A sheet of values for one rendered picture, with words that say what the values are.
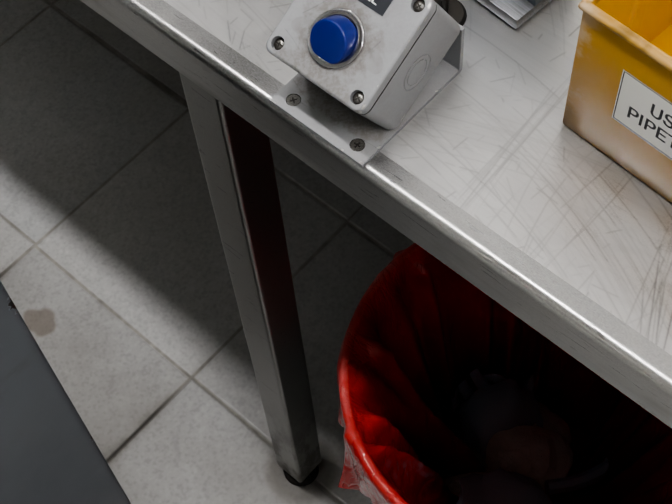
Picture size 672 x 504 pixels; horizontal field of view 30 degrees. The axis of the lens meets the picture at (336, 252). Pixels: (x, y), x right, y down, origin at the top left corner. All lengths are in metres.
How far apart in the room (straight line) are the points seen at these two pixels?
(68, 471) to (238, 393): 0.69
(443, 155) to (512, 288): 0.09
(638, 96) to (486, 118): 0.10
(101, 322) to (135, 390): 0.11
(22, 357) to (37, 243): 0.98
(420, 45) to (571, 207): 0.12
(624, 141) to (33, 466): 0.44
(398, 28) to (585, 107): 0.11
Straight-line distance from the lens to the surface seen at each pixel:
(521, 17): 0.74
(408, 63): 0.66
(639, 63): 0.63
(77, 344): 1.66
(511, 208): 0.68
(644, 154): 0.67
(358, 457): 1.08
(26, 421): 0.83
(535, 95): 0.72
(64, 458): 0.90
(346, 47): 0.65
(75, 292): 1.69
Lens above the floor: 1.45
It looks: 60 degrees down
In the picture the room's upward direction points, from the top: 5 degrees counter-clockwise
